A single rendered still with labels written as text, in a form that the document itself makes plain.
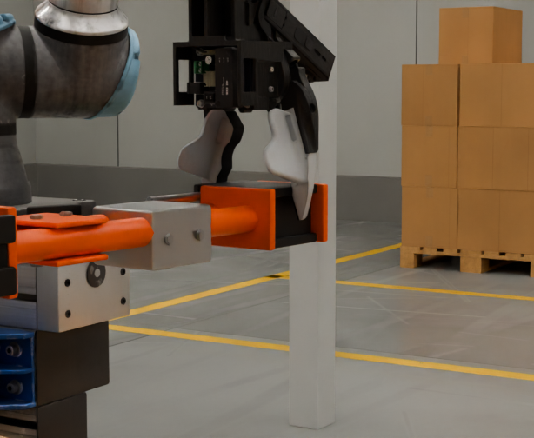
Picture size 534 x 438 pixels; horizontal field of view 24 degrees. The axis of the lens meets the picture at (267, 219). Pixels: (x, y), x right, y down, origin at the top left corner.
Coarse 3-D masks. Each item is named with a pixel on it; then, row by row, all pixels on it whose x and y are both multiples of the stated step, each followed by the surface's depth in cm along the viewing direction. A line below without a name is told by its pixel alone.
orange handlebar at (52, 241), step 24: (24, 216) 89; (48, 216) 89; (72, 216) 89; (96, 216) 89; (216, 216) 99; (240, 216) 101; (24, 240) 83; (48, 240) 84; (72, 240) 86; (96, 240) 88; (120, 240) 90; (144, 240) 92; (48, 264) 85; (72, 264) 86
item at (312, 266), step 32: (320, 0) 426; (320, 32) 427; (320, 96) 429; (320, 128) 430; (320, 160) 432; (320, 256) 435; (320, 288) 436; (320, 320) 438; (320, 352) 439; (320, 384) 440; (320, 416) 441
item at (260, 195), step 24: (216, 192) 105; (240, 192) 103; (264, 192) 102; (288, 192) 105; (264, 216) 102; (288, 216) 106; (312, 216) 109; (216, 240) 105; (240, 240) 104; (264, 240) 102; (288, 240) 105; (312, 240) 108
